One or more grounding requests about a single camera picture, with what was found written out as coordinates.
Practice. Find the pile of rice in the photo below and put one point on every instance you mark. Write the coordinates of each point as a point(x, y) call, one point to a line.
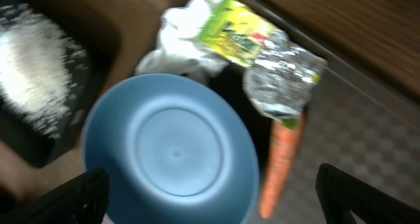
point(35, 79)

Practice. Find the dark blue plate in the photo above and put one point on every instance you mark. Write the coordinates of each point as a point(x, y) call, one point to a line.
point(175, 151)

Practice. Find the orange carrot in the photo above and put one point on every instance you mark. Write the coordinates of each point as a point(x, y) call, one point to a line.
point(285, 137)

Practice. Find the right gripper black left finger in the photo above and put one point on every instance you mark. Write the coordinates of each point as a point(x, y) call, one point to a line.
point(83, 199)

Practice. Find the crumpled white napkin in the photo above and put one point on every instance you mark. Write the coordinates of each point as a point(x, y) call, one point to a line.
point(178, 48)

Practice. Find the brown serving tray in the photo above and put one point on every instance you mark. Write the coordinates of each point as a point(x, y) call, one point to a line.
point(354, 123)

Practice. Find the black waste tray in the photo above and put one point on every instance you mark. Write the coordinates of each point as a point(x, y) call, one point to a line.
point(88, 74)

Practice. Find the foil snack wrapper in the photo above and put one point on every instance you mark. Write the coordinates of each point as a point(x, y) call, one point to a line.
point(279, 74)

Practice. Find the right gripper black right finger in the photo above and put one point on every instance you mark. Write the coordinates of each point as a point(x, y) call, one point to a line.
point(341, 196)

